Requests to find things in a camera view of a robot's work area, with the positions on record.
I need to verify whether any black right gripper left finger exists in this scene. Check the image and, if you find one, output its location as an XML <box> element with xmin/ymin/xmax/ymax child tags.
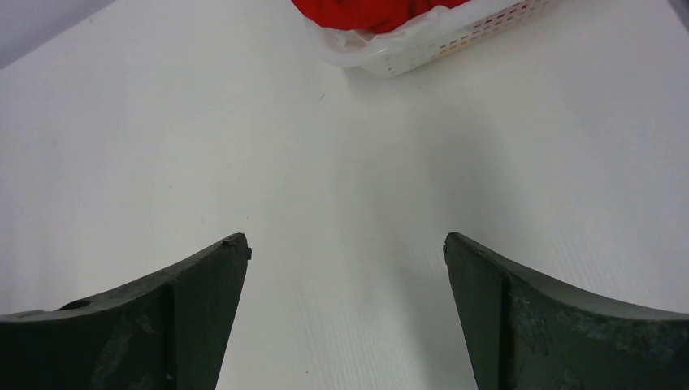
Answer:
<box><xmin>1</xmin><ymin>232</ymin><xmax>252</xmax><ymax>389</ymax></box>

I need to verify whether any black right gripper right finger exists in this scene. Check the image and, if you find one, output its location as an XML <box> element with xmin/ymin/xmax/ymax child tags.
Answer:
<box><xmin>443</xmin><ymin>232</ymin><xmax>688</xmax><ymax>389</ymax></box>

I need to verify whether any red t shirt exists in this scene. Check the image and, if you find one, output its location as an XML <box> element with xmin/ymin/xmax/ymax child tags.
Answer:
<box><xmin>292</xmin><ymin>0</ymin><xmax>468</xmax><ymax>34</ymax></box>

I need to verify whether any white plastic laundry basket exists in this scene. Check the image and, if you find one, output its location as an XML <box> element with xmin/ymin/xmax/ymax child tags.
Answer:
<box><xmin>361</xmin><ymin>1</ymin><xmax>559</xmax><ymax>78</ymax></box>

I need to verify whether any white t shirt in basket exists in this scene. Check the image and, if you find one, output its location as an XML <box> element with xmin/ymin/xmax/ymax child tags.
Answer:
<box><xmin>305</xmin><ymin>3</ymin><xmax>491</xmax><ymax>68</ymax></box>

